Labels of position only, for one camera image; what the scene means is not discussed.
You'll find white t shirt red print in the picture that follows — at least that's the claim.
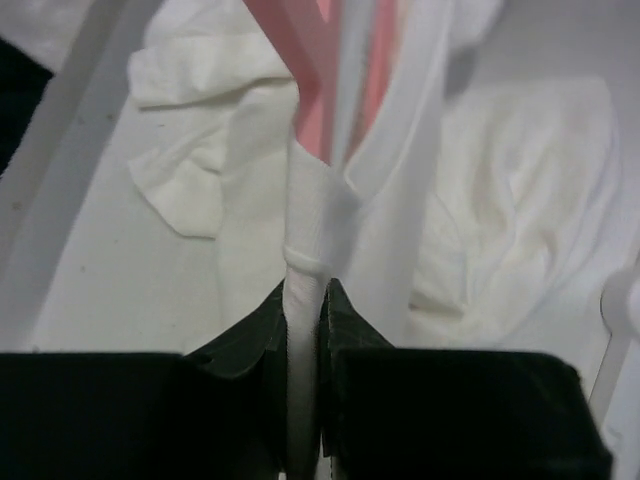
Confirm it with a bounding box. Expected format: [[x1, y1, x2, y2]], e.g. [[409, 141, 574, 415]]
[[128, 1, 619, 477]]

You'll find black white checkered towel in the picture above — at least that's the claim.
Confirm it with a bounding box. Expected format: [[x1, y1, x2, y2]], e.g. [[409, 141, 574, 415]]
[[0, 39, 54, 173]]

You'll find pink plastic hanger front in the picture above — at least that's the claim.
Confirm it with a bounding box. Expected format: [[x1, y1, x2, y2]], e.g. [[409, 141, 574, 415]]
[[245, 1, 397, 164]]

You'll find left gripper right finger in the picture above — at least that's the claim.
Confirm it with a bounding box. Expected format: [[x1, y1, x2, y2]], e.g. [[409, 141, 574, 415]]
[[318, 280, 613, 479]]

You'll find grey hanger stand pole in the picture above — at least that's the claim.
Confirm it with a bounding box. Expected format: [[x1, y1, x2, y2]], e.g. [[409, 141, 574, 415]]
[[589, 266, 639, 442]]

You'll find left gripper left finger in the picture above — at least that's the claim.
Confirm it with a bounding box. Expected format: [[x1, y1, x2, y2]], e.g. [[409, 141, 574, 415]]
[[1, 288, 287, 479]]

